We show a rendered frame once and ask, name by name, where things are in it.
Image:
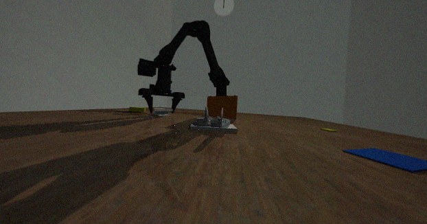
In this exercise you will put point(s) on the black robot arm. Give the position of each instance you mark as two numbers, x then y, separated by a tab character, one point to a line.
199	29

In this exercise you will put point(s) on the blue flat plate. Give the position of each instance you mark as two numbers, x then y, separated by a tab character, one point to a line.
403	162

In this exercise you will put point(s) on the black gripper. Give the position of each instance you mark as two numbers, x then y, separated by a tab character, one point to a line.
164	86

